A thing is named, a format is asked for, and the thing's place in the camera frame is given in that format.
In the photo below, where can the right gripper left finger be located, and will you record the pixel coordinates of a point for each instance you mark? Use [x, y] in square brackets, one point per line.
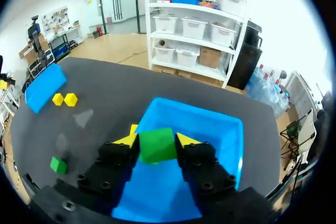
[113, 166]

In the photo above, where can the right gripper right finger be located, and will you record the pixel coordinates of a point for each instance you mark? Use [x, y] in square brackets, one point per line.
[202, 171]

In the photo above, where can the green cube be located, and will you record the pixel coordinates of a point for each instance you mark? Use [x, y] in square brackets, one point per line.
[58, 165]
[157, 144]

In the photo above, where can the blue plastic bin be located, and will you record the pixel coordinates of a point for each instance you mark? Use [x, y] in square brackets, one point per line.
[199, 127]
[44, 87]

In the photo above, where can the yellow cube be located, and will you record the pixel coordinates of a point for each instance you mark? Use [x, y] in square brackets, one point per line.
[71, 99]
[133, 129]
[58, 99]

